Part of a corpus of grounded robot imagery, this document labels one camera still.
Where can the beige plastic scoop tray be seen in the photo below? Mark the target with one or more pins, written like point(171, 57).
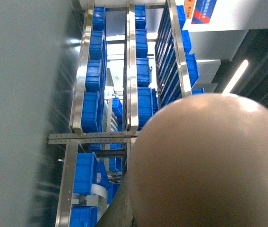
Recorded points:
point(201, 161)

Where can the steel shelf rack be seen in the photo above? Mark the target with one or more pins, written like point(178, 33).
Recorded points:
point(104, 130)

